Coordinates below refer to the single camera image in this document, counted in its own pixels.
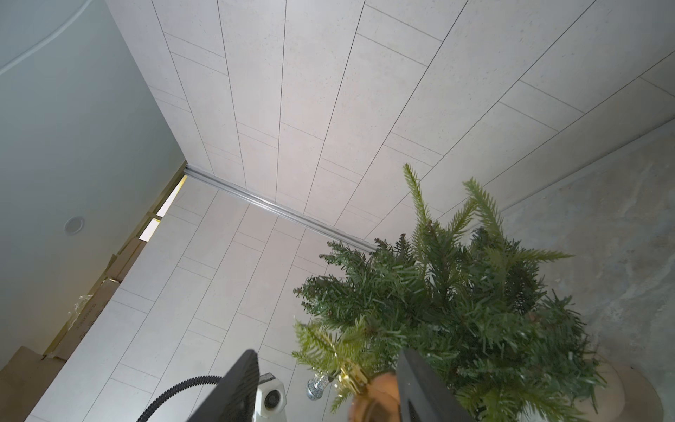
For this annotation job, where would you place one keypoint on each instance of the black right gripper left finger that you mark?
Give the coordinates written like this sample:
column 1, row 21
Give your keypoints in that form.
column 233, row 398

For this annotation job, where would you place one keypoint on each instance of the glittery silver microphone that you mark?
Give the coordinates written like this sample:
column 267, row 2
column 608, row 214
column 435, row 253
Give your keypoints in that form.
column 317, row 385

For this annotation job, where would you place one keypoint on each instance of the small green christmas tree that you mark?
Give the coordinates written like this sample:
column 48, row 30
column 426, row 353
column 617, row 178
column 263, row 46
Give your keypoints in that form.
column 469, row 300

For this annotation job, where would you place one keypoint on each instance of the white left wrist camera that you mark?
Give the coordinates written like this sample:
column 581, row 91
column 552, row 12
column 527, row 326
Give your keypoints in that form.
column 271, row 400

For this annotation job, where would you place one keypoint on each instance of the copper shiny ball ornament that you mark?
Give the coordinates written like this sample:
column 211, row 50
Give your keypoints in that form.
column 379, row 400

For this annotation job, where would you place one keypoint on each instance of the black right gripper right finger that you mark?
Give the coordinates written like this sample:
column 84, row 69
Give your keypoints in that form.
column 423, row 396

